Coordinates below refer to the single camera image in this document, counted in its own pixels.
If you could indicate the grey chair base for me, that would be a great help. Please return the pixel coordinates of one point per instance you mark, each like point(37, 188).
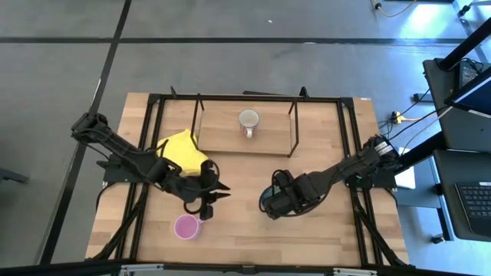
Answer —
point(11, 175)

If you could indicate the black keyboard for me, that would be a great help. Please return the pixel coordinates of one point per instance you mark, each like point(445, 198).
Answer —
point(475, 207)

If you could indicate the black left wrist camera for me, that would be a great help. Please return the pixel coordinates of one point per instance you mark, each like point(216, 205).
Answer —
point(191, 191)

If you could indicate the yellow cloth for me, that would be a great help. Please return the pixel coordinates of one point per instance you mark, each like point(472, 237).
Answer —
point(184, 153)

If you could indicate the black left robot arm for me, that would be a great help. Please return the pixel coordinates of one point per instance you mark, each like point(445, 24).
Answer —
point(115, 143)

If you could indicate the black desk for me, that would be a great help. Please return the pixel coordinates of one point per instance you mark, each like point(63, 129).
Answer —
point(460, 130)
point(447, 191)

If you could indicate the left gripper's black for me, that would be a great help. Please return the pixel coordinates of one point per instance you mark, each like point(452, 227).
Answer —
point(192, 191)

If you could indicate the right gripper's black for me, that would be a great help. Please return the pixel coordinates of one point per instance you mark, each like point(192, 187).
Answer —
point(295, 193)

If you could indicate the white paper sheet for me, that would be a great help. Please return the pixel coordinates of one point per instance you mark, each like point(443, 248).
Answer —
point(407, 176)

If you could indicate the dark laptop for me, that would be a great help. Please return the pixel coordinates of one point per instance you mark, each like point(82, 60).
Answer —
point(473, 94)

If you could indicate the black-framed wooden shelf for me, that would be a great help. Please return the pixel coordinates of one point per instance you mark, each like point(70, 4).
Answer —
point(222, 134)

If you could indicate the teal translucent plastic cup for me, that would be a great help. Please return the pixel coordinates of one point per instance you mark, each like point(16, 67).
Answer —
point(265, 195)

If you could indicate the pink plastic cup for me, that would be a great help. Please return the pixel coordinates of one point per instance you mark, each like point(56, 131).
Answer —
point(186, 228)

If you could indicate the black metal table frame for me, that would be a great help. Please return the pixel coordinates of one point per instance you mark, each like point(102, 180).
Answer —
point(154, 99)

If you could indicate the red white patterned mug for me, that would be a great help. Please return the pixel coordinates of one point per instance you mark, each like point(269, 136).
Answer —
point(248, 119)

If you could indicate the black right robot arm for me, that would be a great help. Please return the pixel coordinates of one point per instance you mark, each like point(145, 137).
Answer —
point(345, 168)

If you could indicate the yellow power strip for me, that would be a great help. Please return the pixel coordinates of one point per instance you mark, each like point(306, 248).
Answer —
point(401, 117)

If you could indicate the black desk caster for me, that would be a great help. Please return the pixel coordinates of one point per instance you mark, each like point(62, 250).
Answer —
point(438, 238)

